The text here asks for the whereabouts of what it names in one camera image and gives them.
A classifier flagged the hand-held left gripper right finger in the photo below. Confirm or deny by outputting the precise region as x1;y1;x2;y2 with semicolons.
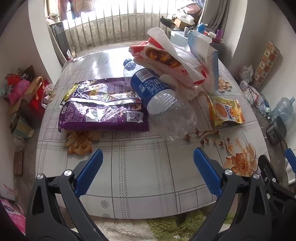
192;147;274;241

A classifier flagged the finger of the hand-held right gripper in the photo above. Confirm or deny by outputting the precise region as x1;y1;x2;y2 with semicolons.
257;155;296;209
285;148;296;174

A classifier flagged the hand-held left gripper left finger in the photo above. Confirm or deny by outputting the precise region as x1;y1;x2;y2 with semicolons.
25;148;109;241

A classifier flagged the purple snack bag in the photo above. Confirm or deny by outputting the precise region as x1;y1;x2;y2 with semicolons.
58;77;149;132

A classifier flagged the yellow snack packet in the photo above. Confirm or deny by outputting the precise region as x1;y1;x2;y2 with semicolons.
206;95;245;127

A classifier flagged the clear bottle blue label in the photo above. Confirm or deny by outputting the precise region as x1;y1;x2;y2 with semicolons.
123;59;197;142

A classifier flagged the blue white carton box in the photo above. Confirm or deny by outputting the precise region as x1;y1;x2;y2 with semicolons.
188;30;219;93

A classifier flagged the metal tin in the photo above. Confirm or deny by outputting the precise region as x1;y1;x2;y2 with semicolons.
266;115;287;145

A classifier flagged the large water jug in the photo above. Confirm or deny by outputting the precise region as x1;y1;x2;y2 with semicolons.
270;97;296;127

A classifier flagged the crumpled clear plastic bag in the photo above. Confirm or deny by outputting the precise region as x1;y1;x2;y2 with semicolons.
254;94;271;116

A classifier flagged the brown wooden block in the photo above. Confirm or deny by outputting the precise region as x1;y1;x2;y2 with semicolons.
13;152;24;175

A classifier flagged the green white rug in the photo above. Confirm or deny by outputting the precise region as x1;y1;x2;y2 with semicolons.
95;210;232;241

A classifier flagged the clear bag of papers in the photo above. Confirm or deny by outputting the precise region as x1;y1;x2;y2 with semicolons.
240;81;259;105

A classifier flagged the green cardboard box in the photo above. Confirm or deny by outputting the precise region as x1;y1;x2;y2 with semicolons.
10;113;35;139

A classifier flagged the red shopping bag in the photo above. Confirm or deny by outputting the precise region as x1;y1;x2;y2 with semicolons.
29;80;50;116

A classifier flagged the pink printed bag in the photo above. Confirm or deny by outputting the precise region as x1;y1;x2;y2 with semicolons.
0;198;26;234

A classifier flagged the white floor plastic bag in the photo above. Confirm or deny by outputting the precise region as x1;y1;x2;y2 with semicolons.
238;65;253;82

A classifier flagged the tall patterned carton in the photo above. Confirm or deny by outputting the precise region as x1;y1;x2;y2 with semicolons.
253;42;280;88

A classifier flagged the pink plastic bag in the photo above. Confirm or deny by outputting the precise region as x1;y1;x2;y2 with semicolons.
9;79;30;105

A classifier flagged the black printed box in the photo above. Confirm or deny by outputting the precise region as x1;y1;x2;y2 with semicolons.
17;65;35;81

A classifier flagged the grey low cabinet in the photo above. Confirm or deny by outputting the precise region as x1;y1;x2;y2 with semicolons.
170;30;192;44

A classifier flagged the black slatted chair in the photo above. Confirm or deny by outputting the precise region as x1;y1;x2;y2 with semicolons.
49;22;77;66

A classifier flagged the metal window railing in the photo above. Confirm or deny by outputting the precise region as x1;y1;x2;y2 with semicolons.
47;0;162;52

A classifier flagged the black bag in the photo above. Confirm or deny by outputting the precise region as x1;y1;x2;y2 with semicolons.
160;17;176;27

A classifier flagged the grey curtain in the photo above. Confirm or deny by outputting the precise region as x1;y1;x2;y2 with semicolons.
203;0;236;32

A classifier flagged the pink bedding pile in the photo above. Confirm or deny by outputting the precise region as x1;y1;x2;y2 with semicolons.
183;3;201;16

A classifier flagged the hanging pink garment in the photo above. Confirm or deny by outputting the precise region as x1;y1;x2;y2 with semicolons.
58;0;75;15

